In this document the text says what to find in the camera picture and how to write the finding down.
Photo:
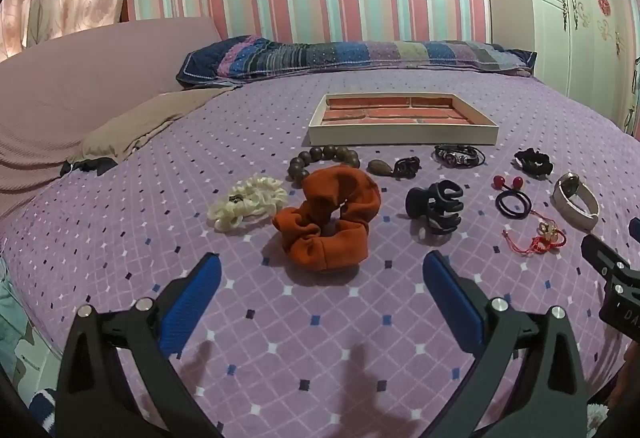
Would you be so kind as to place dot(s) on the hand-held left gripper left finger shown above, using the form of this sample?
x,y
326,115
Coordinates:
x,y
192,300

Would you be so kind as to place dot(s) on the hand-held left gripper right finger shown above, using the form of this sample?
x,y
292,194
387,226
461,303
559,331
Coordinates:
x,y
452,303

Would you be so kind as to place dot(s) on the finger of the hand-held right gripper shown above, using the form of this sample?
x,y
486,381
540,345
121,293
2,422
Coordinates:
x,y
635,230
602,255

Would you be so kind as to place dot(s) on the white band wristwatch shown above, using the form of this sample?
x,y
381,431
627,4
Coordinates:
x,y
575,203

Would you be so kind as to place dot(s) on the black hair claw clip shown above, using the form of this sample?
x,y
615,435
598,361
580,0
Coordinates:
x,y
435,205

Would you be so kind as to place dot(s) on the cream white scrunchie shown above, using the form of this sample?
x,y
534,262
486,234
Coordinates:
x,y
247,203

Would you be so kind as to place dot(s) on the black scrunchie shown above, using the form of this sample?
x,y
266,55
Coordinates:
x,y
532,162

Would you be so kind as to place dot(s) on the orange fabric scrunchie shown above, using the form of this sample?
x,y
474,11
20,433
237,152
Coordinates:
x,y
332,218

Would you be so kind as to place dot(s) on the white brick-pattern tray box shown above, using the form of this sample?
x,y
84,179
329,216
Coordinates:
x,y
400,117

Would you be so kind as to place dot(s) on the purple diamond-pattern bedsheet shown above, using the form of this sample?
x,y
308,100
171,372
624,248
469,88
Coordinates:
x,y
280,343

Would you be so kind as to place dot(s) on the dark cloth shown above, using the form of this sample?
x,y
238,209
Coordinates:
x,y
90,165

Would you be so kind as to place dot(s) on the teal patterned cloth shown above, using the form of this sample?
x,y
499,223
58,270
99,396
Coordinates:
x,y
20,348

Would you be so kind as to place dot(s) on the beige cloth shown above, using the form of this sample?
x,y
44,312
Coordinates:
x,y
145,122

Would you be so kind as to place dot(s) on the white wardrobe with red decals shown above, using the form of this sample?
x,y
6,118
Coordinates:
x,y
580,7

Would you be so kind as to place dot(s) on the pink padded headboard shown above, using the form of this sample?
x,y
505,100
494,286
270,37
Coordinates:
x,y
75,82

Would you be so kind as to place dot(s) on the blue purple patchwork pillow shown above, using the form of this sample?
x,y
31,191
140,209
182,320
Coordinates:
x,y
350,57

